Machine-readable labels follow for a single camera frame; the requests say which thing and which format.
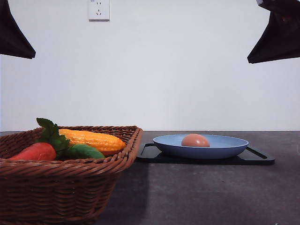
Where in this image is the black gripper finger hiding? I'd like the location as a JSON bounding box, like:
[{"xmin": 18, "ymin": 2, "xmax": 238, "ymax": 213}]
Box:
[
  {"xmin": 247, "ymin": 0, "xmax": 300, "ymax": 64},
  {"xmin": 0, "ymin": 0, "xmax": 36, "ymax": 59}
]

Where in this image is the brown egg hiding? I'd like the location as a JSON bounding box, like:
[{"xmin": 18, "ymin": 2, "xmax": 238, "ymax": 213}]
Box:
[{"xmin": 181, "ymin": 133, "xmax": 210, "ymax": 147}]

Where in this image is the blue round plate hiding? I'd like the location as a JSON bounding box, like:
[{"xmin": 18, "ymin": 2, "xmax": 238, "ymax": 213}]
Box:
[{"xmin": 153, "ymin": 134, "xmax": 249, "ymax": 159}]

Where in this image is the brown woven wicker basket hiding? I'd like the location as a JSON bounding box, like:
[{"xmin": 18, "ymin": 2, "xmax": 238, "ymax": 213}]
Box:
[{"xmin": 0, "ymin": 126, "xmax": 143, "ymax": 225}]

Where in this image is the orange toy carrot with leaves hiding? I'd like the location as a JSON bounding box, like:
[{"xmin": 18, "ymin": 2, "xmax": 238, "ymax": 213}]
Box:
[{"xmin": 9, "ymin": 118, "xmax": 70, "ymax": 161}]

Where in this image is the green toy cucumber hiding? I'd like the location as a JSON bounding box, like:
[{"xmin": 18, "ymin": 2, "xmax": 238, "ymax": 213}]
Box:
[{"xmin": 67, "ymin": 144, "xmax": 105, "ymax": 159}]

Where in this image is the yellow toy corn cob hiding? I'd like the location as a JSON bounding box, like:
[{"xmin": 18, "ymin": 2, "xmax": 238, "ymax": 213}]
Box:
[{"xmin": 59, "ymin": 129, "xmax": 126, "ymax": 151}]

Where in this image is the black rectangular tray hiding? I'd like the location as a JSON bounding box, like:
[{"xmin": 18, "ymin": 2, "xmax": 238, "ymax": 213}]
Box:
[{"xmin": 135, "ymin": 143, "xmax": 275, "ymax": 165}]

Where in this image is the white wall power socket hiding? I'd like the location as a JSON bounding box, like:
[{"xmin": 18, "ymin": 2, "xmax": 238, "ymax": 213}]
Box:
[{"xmin": 88, "ymin": 0, "xmax": 110, "ymax": 22}]

